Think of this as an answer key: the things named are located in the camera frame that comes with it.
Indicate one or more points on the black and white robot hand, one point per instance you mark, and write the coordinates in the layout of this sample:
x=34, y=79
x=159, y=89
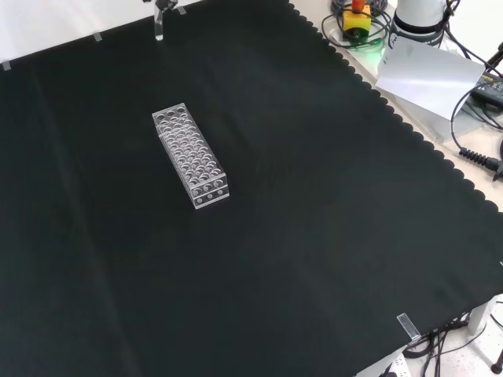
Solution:
x=163, y=4

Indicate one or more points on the clear glass test tube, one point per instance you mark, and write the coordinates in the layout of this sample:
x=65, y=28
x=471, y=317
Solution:
x=158, y=27

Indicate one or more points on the clear plastic test tube rack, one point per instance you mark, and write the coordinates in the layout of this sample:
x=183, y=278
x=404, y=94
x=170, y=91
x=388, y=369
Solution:
x=188, y=157

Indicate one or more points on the clear tape strip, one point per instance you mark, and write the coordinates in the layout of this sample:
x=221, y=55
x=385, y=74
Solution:
x=408, y=326
x=181, y=10
x=6, y=65
x=98, y=37

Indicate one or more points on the yellow stop button box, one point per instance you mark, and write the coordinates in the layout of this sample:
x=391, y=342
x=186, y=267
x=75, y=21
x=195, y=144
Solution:
x=357, y=21

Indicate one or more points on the black bench cloth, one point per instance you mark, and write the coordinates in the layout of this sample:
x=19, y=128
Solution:
x=294, y=216

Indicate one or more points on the white paper sheet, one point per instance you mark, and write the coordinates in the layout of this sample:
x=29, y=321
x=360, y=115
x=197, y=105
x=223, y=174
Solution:
x=428, y=74

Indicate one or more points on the grey flat pad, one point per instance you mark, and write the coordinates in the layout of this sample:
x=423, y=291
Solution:
x=469, y=125

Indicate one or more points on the black tripod leg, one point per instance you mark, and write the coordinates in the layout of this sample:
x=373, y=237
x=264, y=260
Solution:
x=496, y=57

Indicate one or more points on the black power adapter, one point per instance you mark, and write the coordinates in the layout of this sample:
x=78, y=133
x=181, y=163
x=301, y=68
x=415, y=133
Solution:
x=491, y=88

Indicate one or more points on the white power strip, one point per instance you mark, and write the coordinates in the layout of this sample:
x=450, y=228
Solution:
x=397, y=365

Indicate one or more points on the white table leg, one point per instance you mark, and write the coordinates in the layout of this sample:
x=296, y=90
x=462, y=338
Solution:
x=481, y=316

